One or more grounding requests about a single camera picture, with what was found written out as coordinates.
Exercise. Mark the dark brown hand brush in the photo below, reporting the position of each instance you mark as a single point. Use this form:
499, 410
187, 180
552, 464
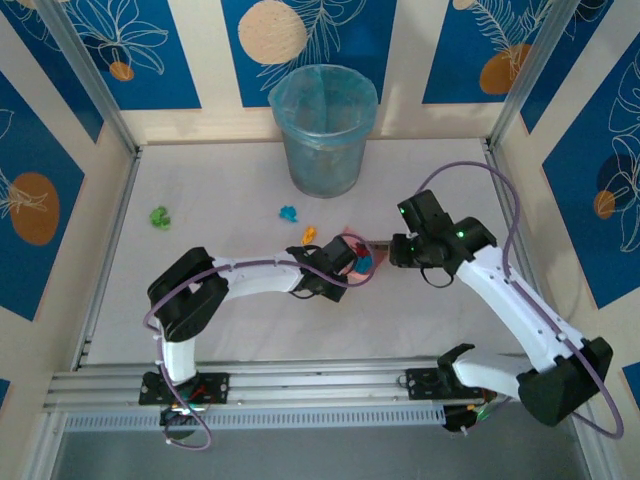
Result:
380, 245

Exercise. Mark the red paper scrap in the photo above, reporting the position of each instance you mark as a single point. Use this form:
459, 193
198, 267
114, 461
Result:
360, 249

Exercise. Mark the pink plastic dustpan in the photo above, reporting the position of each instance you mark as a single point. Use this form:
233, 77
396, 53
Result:
372, 272

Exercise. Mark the green paper scrap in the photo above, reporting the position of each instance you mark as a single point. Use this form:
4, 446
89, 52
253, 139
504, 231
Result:
160, 217

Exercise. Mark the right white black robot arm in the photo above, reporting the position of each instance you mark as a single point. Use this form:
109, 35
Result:
500, 295

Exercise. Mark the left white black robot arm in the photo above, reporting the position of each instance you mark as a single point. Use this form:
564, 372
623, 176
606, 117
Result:
250, 275

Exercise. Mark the orange crumpled paper scrap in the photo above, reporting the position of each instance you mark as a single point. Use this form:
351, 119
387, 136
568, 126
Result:
310, 234

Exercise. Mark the trash bin with blue bag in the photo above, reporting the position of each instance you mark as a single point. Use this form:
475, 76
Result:
322, 130

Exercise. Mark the aluminium table side rail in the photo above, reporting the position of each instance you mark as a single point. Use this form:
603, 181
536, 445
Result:
505, 200
117, 225

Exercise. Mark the aluminium mounting rail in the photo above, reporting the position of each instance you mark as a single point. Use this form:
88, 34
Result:
320, 382

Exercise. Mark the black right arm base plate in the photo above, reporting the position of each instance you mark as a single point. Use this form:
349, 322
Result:
422, 384

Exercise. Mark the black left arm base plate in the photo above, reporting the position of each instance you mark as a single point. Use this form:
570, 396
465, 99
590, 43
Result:
215, 387

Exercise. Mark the aluminium frame post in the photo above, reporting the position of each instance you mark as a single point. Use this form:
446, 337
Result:
530, 75
90, 80

